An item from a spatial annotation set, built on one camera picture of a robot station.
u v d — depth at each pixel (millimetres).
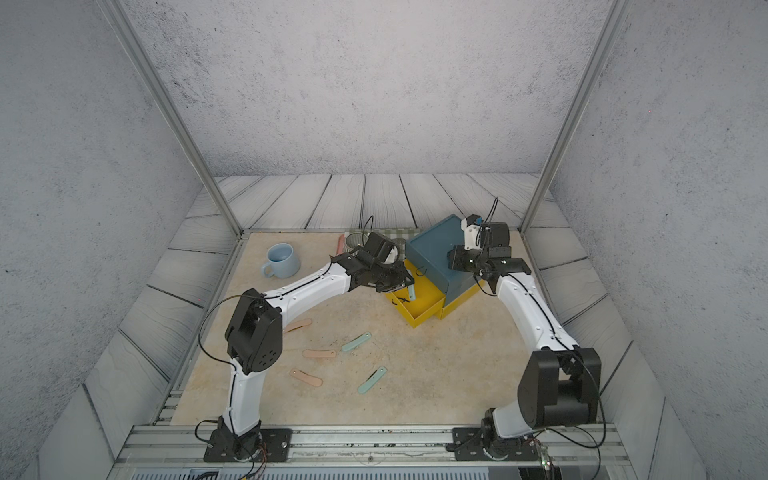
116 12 700
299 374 847
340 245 1152
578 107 862
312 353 881
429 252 875
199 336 979
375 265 737
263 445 724
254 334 514
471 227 754
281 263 1033
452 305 918
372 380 832
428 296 907
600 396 427
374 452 726
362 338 913
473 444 714
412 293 867
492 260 620
